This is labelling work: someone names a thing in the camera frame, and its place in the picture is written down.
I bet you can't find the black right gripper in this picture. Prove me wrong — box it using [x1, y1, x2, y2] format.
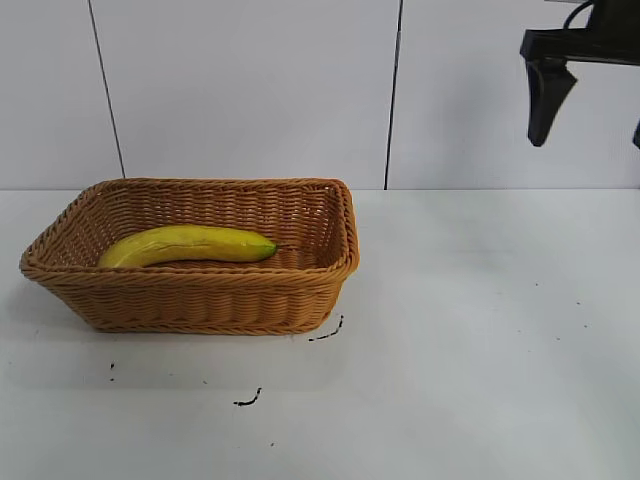
[519, 0, 640, 149]

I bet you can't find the yellow banana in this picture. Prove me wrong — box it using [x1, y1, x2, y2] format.
[97, 224, 279, 270]

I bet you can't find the brown woven wicker basket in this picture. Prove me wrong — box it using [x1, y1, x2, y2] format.
[19, 176, 361, 335]

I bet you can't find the black cable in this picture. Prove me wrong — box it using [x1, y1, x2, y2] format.
[562, 0, 594, 30]

